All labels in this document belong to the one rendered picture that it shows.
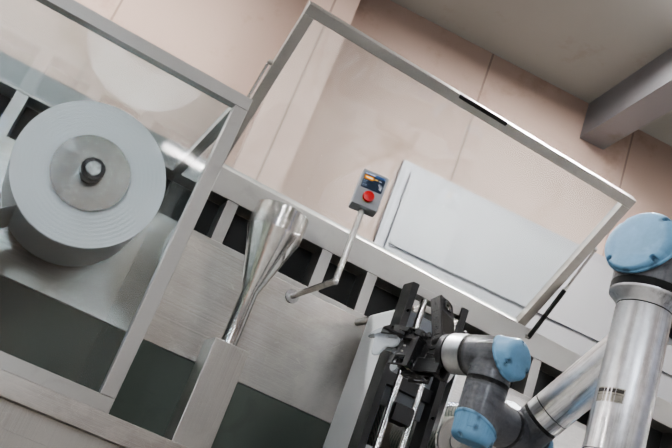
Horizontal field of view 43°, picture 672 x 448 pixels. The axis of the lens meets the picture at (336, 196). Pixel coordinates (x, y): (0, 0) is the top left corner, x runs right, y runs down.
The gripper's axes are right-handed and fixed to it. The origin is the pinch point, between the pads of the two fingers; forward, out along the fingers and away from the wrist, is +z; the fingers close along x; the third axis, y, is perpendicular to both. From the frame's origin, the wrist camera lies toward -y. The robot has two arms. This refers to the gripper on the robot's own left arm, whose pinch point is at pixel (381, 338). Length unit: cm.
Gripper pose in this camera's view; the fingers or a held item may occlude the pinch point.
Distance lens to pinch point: 176.4
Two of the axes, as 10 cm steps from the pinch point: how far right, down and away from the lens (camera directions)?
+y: -4.3, 7.8, -4.5
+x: 6.2, 6.2, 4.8
